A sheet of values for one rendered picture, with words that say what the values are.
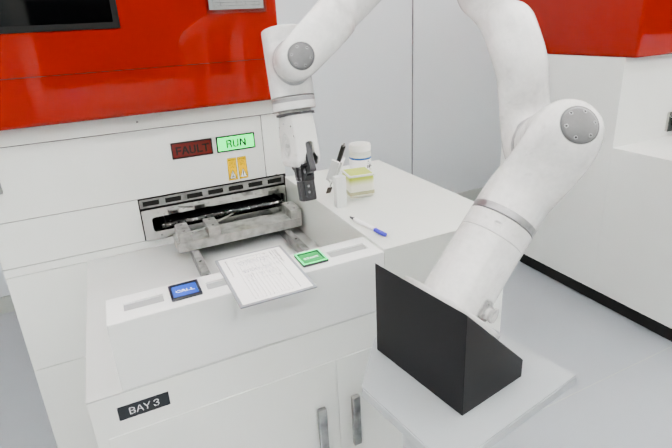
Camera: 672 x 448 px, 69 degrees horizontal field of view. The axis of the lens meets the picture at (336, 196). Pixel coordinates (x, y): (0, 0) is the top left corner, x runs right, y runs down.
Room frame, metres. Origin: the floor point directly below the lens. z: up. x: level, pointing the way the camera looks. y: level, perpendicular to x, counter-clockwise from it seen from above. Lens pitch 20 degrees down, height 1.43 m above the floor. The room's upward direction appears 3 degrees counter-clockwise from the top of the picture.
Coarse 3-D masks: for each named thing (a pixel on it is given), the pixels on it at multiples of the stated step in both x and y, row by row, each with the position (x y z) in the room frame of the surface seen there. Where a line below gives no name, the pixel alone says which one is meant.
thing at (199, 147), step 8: (176, 144) 1.38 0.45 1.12; (184, 144) 1.39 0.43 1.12; (192, 144) 1.40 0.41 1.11; (200, 144) 1.41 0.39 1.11; (208, 144) 1.42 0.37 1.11; (176, 152) 1.38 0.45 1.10; (184, 152) 1.39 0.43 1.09; (192, 152) 1.40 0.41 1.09; (200, 152) 1.41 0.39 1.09; (208, 152) 1.42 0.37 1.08
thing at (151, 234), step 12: (240, 192) 1.45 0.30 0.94; (252, 192) 1.46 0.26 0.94; (264, 192) 1.48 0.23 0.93; (276, 192) 1.49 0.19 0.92; (180, 204) 1.37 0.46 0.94; (192, 204) 1.38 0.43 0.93; (204, 204) 1.40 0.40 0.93; (216, 204) 1.41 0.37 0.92; (144, 216) 1.33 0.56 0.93; (156, 216) 1.34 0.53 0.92; (240, 216) 1.44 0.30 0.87; (252, 216) 1.46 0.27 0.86; (144, 228) 1.32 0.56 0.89; (168, 228) 1.36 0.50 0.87; (192, 228) 1.38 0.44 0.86
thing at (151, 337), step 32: (352, 256) 0.93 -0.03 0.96; (160, 288) 0.84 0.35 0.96; (224, 288) 0.83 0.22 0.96; (320, 288) 0.89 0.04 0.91; (352, 288) 0.92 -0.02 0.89; (128, 320) 0.74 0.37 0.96; (160, 320) 0.76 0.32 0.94; (192, 320) 0.78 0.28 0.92; (224, 320) 0.80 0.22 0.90; (256, 320) 0.83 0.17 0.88; (288, 320) 0.86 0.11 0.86; (320, 320) 0.88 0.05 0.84; (128, 352) 0.73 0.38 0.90; (160, 352) 0.75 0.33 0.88; (192, 352) 0.78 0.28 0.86; (224, 352) 0.80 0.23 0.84; (128, 384) 0.73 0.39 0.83
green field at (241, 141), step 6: (222, 138) 1.44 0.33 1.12; (228, 138) 1.45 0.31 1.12; (234, 138) 1.45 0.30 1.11; (240, 138) 1.46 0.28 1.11; (246, 138) 1.47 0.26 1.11; (252, 138) 1.48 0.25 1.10; (222, 144) 1.44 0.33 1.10; (228, 144) 1.45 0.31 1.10; (234, 144) 1.45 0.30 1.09; (240, 144) 1.46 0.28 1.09; (246, 144) 1.47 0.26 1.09; (252, 144) 1.48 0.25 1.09; (222, 150) 1.44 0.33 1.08
